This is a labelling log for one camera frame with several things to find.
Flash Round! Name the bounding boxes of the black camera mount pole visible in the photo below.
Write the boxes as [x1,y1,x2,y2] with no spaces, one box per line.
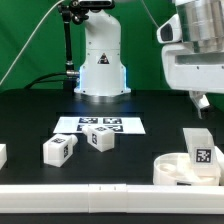
[57,0,114,92]

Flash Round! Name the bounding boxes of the paper sheet with markers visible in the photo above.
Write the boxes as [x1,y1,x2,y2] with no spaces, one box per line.
[54,117,145,134]

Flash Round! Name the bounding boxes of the white fence bar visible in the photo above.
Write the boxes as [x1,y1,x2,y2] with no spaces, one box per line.
[0,184,224,214]
[215,146,224,186]
[0,144,7,170]

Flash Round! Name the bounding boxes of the white left fence bar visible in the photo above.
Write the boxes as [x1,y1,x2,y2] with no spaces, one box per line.
[0,144,7,170]

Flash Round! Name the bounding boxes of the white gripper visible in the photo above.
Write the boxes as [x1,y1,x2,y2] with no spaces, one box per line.
[162,44,224,118]

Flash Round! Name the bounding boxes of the round white stool seat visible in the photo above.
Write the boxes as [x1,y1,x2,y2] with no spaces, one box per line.
[153,151,222,186]

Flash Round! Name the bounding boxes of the white front fence bar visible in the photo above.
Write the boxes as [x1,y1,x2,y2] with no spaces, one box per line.
[0,184,224,214]

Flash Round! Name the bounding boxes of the black cables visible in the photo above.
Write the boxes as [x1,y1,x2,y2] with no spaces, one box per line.
[23,71,80,90]

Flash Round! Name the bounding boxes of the green backdrop curtain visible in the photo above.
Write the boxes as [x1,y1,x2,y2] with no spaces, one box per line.
[0,0,175,91]

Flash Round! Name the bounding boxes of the white cable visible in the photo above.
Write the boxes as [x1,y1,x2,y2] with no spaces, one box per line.
[0,0,66,87]

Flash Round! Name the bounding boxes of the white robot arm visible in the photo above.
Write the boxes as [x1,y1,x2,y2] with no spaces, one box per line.
[75,0,224,117]

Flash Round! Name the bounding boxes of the white right fence bar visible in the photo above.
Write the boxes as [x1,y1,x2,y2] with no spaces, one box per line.
[215,146,224,186]

